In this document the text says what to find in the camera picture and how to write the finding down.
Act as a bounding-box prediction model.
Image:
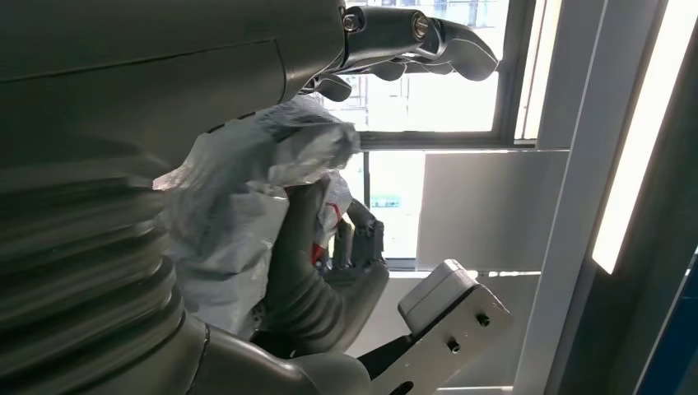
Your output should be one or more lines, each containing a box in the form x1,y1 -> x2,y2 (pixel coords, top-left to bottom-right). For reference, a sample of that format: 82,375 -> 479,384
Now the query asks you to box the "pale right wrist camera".
397,258 -> 482,337

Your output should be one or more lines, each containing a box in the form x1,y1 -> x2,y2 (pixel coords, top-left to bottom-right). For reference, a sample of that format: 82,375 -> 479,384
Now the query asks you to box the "ceiling light strip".
591,0 -> 698,277

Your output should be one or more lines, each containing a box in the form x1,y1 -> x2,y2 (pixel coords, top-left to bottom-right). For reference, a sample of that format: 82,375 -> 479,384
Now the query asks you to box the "dark window frame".
321,0 -> 547,271

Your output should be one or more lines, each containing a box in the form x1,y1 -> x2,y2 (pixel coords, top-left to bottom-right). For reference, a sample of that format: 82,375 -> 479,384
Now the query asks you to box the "grey-white poly mailer package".
152,95 -> 362,342

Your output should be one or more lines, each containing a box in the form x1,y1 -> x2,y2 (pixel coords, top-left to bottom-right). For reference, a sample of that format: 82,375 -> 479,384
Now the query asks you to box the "right wrist camera mount bracket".
356,283 -> 514,395

